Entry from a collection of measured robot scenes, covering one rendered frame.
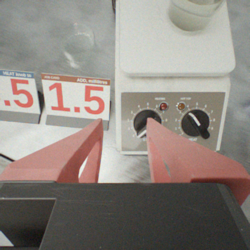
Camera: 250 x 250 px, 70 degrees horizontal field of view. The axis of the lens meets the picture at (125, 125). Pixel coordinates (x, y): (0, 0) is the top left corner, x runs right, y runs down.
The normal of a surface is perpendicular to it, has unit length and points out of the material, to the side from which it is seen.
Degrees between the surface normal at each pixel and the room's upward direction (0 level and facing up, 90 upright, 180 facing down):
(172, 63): 0
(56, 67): 0
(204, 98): 30
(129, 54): 0
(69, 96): 40
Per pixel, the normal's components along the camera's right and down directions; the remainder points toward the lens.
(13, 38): 0.00, -0.22
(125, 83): 0.00, 0.30
